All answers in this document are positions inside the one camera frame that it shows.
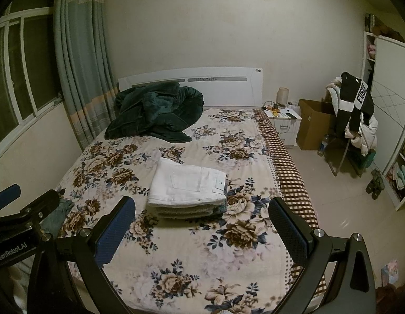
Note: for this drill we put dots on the bed with floral sheet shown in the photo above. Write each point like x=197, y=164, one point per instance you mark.
x=195, y=252

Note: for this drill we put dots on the black and white jacket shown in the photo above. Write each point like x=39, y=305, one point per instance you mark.
x=349, y=85

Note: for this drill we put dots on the grey-green curtain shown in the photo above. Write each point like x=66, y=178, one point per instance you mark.
x=81, y=55

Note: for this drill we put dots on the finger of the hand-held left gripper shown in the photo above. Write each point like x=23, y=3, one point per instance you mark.
x=35, y=206
x=6, y=196

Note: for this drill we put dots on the pink printed box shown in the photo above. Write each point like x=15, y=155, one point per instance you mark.
x=389, y=273

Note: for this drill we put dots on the metal frame chair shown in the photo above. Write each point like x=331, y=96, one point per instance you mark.
x=336, y=157

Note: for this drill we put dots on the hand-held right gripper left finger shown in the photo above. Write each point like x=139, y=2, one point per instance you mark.
x=115, y=230

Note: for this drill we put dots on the dark green blanket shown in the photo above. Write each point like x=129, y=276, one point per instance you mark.
x=150, y=111

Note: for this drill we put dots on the teal storage box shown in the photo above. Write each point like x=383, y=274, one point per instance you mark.
x=371, y=159

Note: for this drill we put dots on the white framed window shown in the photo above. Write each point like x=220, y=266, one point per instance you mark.
x=12, y=88

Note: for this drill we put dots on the brown checked blanket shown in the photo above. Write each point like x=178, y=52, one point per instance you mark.
x=287, y=170

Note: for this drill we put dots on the black phone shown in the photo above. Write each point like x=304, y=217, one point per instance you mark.
x=291, y=115

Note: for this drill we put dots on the brown cloth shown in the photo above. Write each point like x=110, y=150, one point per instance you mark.
x=393, y=299

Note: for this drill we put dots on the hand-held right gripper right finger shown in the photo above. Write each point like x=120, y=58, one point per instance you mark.
x=287, y=232

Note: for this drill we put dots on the pink folded clothes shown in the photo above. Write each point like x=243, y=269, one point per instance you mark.
x=371, y=49

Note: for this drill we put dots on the white wardrobe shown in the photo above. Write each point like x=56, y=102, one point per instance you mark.
x=385, y=88

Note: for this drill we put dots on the large cardboard box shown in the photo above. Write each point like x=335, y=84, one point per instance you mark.
x=310, y=127

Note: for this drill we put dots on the white headboard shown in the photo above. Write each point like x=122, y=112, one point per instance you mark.
x=222, y=88

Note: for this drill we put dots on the plastic water bottle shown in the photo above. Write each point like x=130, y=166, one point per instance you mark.
x=323, y=145

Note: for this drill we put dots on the small grey-blue cloth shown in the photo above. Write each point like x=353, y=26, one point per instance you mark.
x=60, y=212

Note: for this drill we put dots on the white pants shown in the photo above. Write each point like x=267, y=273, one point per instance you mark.
x=182, y=183

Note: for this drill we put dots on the dark green shoe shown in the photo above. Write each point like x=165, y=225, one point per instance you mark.
x=374, y=191
x=378, y=178

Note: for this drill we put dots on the folded grey clothes stack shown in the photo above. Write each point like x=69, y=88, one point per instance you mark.
x=189, y=212

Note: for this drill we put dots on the chair piled with clothes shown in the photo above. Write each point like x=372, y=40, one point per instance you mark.
x=369, y=137

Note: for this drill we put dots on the beige table lamp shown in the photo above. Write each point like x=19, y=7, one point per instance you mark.
x=283, y=97

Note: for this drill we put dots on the white nightstand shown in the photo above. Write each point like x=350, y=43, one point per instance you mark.
x=287, y=130

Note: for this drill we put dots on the teal folded clothes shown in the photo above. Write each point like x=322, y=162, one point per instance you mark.
x=400, y=176

